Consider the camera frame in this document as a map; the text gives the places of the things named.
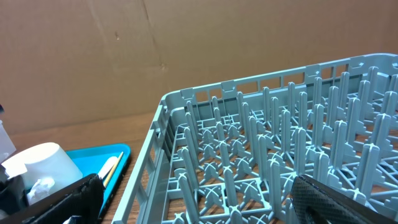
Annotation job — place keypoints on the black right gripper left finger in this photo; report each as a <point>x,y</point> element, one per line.
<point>80,201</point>

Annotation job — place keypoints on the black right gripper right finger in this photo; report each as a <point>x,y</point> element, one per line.
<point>315,202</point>

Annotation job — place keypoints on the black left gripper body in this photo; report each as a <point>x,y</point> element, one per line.
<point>13,194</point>

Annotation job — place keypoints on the white tissue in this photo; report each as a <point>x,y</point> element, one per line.
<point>40,190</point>

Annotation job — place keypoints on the white plastic cup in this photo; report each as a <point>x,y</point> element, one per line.
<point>46,160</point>

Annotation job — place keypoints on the grey dishwasher rack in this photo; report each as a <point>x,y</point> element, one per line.
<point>229,152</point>

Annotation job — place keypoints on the teal serving tray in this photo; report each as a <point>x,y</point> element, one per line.
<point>90,160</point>

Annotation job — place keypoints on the wooden chopstick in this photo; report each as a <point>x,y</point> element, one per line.
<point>109,176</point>

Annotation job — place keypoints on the clear plastic bin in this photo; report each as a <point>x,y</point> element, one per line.
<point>7,148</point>

